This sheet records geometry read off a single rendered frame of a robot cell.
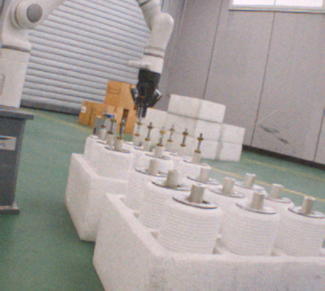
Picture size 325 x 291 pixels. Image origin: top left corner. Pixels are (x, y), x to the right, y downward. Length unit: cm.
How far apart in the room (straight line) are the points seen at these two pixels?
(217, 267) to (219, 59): 725
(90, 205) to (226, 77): 663
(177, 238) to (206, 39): 755
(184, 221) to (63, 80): 647
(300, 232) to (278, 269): 9
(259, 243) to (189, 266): 14
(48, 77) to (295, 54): 391
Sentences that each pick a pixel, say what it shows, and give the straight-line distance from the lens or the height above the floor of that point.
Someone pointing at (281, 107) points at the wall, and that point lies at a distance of 697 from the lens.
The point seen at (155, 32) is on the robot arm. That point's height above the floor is 63.
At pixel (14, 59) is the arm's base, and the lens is 125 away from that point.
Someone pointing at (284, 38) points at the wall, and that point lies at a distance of 720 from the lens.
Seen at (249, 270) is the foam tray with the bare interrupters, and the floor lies 16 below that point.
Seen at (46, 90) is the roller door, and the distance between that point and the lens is 694.
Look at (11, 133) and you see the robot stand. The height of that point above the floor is 24.
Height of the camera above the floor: 39
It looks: 3 degrees down
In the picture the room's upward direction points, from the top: 12 degrees clockwise
